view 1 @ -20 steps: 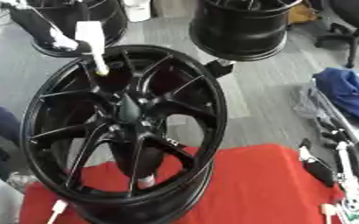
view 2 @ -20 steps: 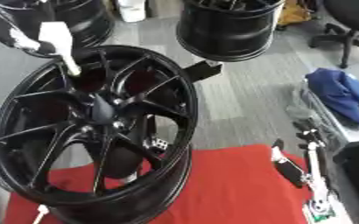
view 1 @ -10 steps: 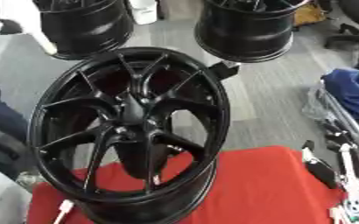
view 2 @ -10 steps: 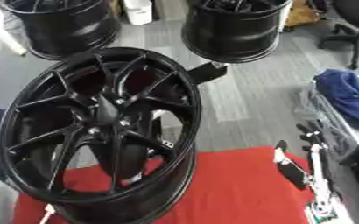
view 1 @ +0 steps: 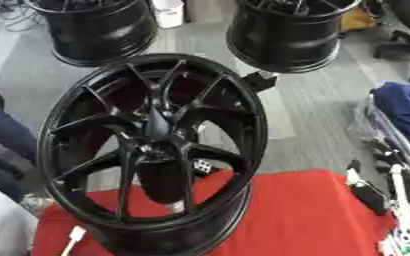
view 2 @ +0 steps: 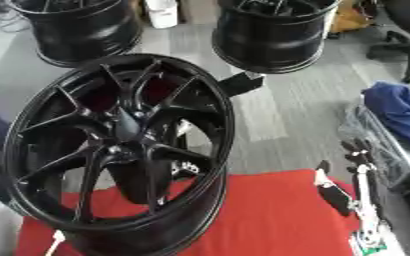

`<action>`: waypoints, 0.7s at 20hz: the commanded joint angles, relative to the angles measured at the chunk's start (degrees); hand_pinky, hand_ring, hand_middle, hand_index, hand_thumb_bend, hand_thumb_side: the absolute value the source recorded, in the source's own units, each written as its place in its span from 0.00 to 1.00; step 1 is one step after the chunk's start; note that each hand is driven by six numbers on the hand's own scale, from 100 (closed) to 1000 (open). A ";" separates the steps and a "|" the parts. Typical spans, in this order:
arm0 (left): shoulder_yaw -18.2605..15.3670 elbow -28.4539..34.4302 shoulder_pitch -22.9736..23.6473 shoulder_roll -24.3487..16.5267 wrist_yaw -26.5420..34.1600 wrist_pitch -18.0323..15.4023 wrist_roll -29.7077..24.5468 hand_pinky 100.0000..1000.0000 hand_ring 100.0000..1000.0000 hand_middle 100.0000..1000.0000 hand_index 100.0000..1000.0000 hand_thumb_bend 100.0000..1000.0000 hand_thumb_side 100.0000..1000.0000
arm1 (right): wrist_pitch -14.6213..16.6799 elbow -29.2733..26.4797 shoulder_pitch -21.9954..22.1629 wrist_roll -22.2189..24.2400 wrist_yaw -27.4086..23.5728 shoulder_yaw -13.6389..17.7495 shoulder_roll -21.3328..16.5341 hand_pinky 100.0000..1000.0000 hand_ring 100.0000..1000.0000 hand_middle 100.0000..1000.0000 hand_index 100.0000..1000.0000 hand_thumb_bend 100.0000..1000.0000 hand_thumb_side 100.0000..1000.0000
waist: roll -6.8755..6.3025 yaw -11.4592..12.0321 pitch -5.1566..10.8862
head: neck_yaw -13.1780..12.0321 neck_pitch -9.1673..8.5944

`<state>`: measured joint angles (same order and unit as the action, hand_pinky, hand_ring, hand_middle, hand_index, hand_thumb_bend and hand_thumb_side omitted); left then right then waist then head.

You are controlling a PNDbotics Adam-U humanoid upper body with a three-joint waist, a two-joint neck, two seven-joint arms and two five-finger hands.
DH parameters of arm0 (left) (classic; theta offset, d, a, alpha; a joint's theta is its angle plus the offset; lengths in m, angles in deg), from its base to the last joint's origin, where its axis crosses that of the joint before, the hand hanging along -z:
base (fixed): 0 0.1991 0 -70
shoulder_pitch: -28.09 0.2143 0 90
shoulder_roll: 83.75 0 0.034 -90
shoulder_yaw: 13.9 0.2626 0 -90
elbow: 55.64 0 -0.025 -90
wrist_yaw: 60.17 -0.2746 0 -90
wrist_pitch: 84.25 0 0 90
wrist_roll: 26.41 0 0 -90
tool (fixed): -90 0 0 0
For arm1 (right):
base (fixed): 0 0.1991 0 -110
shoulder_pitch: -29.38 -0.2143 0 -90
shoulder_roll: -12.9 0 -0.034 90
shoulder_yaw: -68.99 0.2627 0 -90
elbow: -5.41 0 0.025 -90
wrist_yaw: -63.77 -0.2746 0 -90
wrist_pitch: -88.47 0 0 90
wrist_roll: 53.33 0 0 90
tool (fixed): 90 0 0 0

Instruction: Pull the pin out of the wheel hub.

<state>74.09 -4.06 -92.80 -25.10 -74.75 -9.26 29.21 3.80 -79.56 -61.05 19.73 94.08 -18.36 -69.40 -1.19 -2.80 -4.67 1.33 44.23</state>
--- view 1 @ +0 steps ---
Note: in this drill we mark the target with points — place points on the silver metal rack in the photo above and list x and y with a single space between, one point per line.
389 128

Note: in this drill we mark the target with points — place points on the black wheel rim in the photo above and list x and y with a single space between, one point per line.
100 33
284 43

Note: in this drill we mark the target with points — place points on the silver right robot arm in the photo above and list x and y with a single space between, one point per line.
407 213

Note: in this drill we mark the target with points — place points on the person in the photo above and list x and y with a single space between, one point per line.
7 133

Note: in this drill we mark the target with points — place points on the black stand bracket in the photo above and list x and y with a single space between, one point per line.
260 81

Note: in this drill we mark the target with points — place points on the blue cloth bundle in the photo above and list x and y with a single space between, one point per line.
404 106

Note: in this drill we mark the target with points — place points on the white fabric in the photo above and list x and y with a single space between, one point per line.
4 223

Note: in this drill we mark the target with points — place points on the black spoked wheel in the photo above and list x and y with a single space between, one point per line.
156 128

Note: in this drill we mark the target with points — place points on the white bin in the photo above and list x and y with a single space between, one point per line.
169 13

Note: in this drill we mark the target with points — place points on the tan bag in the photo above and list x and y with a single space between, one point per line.
357 19

